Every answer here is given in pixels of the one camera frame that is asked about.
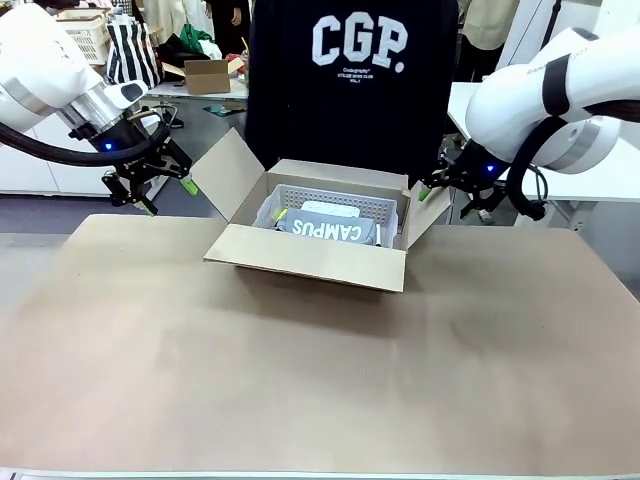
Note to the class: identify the white flat packet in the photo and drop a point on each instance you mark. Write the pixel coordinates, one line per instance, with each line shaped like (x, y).
(330, 207)

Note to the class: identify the grey perforated plastic basket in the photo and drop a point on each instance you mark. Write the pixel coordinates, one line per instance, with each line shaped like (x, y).
(345, 200)

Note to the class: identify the person in black sweatshirt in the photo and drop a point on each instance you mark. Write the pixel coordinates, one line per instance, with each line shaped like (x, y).
(350, 115)

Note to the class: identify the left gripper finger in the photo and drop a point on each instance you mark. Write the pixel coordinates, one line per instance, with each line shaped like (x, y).
(181, 162)
(122, 187)

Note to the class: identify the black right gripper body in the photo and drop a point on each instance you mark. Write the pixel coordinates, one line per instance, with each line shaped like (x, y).
(480, 172)

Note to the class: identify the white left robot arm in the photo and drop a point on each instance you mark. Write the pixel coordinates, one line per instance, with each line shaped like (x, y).
(35, 65)

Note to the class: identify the beige hanging garment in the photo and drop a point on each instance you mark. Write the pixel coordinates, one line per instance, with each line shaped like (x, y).
(490, 25)

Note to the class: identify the yellow green pen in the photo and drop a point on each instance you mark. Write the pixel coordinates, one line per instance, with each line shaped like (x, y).
(279, 217)

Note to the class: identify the black white striped bag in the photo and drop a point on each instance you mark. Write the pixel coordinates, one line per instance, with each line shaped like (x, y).
(132, 55)

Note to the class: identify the white cabinet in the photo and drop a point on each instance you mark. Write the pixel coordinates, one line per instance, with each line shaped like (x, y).
(50, 175)

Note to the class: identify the brown cardboard shipping box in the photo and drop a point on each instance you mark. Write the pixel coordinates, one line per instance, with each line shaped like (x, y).
(310, 260)

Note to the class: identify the grey campus print shirt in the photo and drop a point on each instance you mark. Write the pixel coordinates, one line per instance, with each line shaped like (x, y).
(325, 229)

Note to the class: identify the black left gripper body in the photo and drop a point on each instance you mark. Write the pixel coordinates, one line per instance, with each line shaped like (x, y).
(130, 150)

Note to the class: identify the small open cardboard box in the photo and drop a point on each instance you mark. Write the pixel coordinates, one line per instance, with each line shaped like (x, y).
(207, 80)

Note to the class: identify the white marker pen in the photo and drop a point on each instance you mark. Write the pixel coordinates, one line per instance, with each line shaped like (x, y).
(378, 235)

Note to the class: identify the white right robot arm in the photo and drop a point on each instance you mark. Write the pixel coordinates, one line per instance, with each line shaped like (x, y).
(510, 100)

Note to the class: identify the beige plastic laundry basket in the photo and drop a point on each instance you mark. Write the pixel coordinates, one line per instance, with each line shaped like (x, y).
(85, 45)

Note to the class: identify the green cloth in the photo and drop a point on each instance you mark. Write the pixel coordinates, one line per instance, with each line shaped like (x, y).
(192, 37)

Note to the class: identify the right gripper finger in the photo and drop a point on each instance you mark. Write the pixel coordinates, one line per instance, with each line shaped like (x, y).
(487, 202)
(436, 181)

